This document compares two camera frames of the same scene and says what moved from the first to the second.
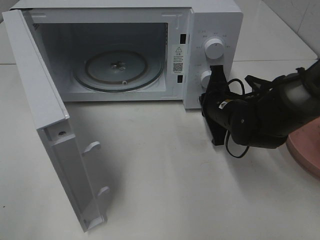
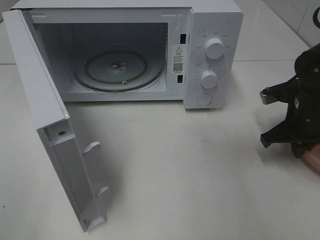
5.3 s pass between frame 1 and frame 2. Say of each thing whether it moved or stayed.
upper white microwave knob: stayed
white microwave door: stayed
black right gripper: moved
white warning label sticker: stayed
